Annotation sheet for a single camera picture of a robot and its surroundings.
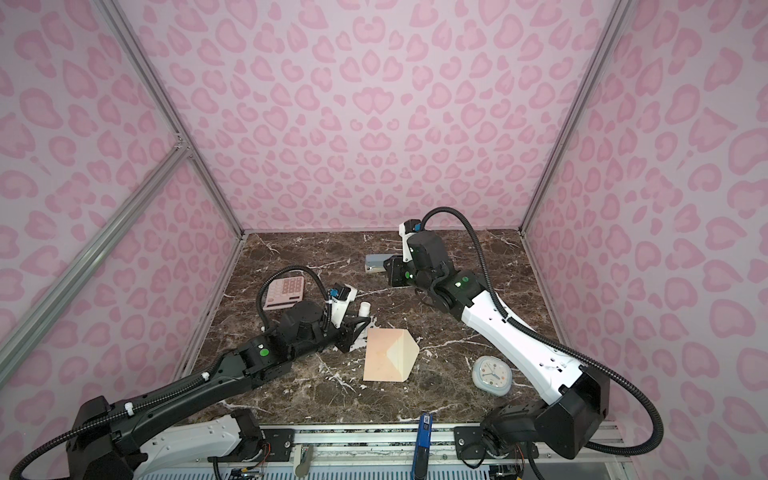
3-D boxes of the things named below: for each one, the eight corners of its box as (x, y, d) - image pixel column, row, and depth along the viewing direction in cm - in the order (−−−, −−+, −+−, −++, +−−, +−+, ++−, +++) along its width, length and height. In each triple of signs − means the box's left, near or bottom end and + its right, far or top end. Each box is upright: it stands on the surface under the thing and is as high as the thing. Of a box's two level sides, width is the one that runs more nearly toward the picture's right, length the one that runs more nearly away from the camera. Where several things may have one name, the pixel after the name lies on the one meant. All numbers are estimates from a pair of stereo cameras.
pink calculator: (267, 310, 100) (263, 305, 98) (271, 284, 107) (268, 279, 105) (302, 306, 101) (300, 301, 99) (304, 280, 108) (302, 275, 105)
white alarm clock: (469, 387, 84) (471, 383, 82) (475, 355, 90) (477, 351, 87) (506, 399, 82) (510, 396, 79) (510, 366, 87) (513, 362, 85)
